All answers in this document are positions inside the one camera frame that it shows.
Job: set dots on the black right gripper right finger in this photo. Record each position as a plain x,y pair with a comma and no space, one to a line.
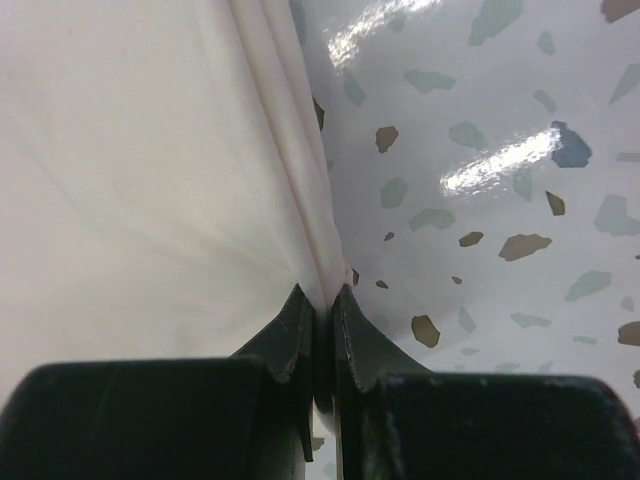
360,353

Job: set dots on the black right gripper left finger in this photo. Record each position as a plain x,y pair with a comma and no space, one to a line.
282,427

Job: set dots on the cream t shirt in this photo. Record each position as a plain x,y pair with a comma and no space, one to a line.
164,184

